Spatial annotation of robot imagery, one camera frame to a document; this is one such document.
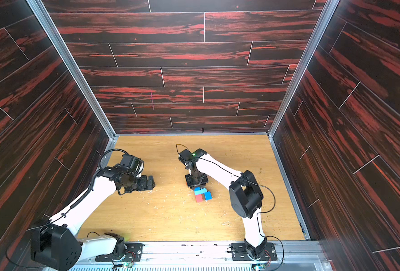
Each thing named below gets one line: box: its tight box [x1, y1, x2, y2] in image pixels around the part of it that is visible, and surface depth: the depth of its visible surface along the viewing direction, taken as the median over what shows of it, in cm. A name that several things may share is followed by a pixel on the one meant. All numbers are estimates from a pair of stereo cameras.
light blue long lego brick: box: [194, 188, 208, 196], surface depth 86 cm
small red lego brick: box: [195, 193, 204, 203], surface depth 85 cm
